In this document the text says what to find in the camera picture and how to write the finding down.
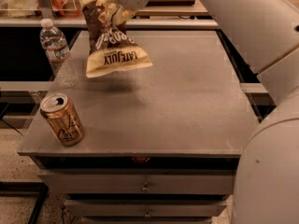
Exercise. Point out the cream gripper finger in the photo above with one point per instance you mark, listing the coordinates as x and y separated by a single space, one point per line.
106 9
123 14

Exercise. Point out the brown Late July chip bag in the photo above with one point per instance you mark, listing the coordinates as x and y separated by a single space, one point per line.
110 48

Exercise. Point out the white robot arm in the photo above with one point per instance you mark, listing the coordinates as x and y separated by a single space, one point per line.
265 33

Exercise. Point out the clear plastic water bottle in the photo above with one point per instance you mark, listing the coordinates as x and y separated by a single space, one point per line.
54 44

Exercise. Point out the metal shelf rack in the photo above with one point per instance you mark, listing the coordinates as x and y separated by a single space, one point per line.
82 13

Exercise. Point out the clear plastic container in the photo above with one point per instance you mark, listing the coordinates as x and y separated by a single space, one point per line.
38 8

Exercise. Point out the gold LaCroix soda can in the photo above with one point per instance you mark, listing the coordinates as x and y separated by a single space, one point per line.
61 115

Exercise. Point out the grey drawer cabinet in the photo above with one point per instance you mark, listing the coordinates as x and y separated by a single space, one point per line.
179 125

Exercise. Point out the upper drawer knob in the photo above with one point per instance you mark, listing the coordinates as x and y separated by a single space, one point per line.
145 187

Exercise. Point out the drawer knob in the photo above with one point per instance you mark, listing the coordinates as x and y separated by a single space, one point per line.
147 214
145 187

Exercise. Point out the lower drawer knob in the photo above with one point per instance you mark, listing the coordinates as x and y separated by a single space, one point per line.
147 214

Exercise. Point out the black metal frame left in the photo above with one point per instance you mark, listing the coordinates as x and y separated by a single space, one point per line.
21 201

